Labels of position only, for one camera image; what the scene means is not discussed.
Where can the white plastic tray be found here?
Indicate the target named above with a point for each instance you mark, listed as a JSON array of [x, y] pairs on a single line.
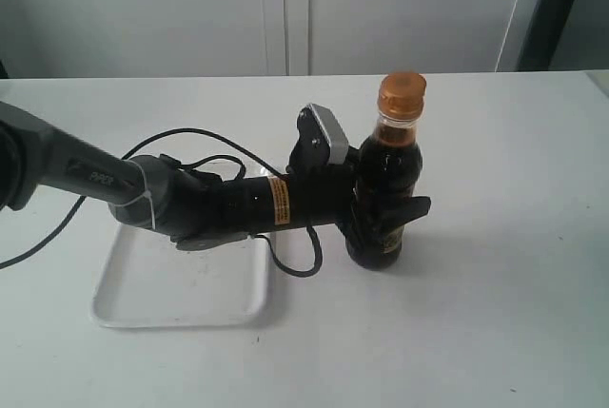
[[147, 283]]

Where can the dark soy sauce bottle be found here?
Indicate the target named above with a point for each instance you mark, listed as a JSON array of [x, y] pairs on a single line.
[[389, 161]]

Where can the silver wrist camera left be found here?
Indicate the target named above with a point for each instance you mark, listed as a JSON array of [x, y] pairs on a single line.
[[322, 140]]

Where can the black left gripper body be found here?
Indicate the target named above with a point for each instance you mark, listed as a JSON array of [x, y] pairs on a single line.
[[324, 194]]

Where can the dark vertical post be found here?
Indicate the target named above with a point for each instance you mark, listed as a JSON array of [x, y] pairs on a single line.
[[543, 34]]

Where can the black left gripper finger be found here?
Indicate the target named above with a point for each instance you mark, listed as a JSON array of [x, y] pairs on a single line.
[[385, 217]]

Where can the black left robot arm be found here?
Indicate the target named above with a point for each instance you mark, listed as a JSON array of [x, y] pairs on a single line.
[[197, 210]]

